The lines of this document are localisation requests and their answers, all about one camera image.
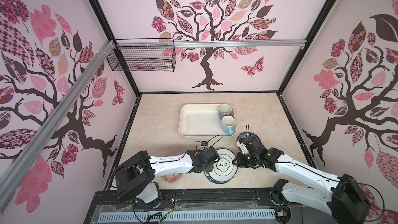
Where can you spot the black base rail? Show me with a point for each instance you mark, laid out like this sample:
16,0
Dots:
210,199

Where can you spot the black wire basket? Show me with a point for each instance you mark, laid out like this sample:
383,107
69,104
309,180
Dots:
143,54

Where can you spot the orange patterned bowl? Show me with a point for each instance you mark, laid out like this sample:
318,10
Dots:
172,178

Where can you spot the purple ceramic mug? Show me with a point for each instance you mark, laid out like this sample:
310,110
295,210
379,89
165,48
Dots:
225,110

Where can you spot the light blue ceramic mug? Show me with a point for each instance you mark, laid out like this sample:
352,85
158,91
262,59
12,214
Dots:
228,125

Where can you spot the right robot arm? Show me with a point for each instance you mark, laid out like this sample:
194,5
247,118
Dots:
338,196

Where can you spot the aluminium rail left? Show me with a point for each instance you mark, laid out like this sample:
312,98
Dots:
19,168

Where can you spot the white green-rimmed plate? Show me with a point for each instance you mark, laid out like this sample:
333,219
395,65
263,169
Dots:
224,169

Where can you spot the teal floral small plate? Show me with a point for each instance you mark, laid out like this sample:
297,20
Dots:
248,137

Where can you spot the white vented cable duct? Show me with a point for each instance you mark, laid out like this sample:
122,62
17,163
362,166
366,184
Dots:
185,216

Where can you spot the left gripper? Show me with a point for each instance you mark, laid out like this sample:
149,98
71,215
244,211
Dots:
210,168

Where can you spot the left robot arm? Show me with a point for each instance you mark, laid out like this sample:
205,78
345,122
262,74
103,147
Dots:
134,178

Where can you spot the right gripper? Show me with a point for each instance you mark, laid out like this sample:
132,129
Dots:
239,162

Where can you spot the aluminium rail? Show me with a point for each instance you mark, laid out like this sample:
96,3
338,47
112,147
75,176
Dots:
216,44
19,168

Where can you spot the white plastic bin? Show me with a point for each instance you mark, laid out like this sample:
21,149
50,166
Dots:
201,121

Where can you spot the aluminium rail back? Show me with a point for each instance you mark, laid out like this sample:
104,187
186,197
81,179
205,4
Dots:
216,44

